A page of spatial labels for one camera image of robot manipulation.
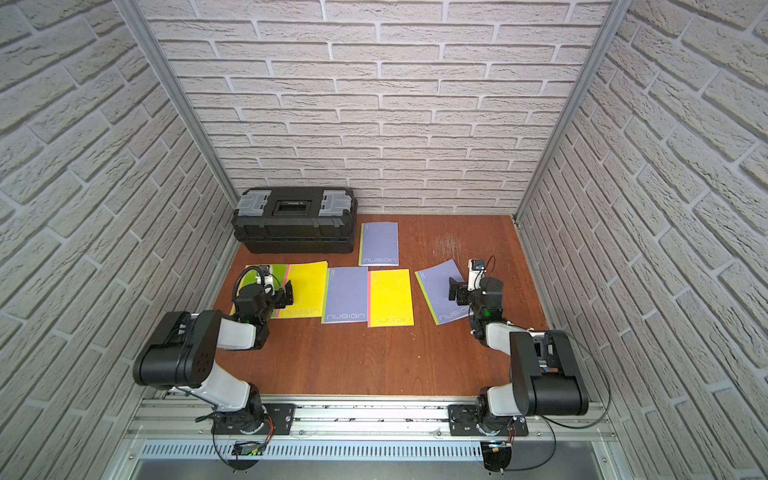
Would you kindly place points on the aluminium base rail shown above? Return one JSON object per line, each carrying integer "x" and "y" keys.
{"x": 342, "y": 428}

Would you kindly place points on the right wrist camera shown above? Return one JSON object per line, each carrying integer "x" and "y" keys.
{"x": 476, "y": 271}

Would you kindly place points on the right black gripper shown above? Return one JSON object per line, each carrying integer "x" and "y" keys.
{"x": 456, "y": 287}

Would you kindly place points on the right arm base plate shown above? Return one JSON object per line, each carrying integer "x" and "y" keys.
{"x": 465, "y": 420}

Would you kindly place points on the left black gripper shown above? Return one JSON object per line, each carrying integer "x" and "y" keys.
{"x": 279, "y": 294}

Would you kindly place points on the black plastic toolbox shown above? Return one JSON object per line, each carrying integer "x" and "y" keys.
{"x": 296, "y": 220}

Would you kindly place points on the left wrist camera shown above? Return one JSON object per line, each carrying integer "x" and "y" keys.
{"x": 264, "y": 276}

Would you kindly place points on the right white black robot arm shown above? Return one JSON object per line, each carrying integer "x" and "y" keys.
{"x": 544, "y": 376}

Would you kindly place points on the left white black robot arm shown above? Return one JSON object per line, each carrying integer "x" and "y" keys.
{"x": 180, "y": 353}

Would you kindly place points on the purple cover notebook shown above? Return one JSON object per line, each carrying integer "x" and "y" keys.
{"x": 379, "y": 244}
{"x": 346, "y": 298}

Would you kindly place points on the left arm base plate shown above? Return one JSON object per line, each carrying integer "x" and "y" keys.
{"x": 275, "y": 417}

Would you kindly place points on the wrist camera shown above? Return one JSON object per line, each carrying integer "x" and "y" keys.
{"x": 264, "y": 276}
{"x": 476, "y": 271}

